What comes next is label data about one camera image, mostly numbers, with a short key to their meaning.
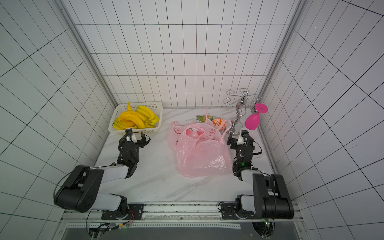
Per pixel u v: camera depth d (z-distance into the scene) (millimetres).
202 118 1102
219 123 1067
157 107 1111
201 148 852
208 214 729
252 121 900
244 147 692
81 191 437
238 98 870
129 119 1004
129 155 680
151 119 1027
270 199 426
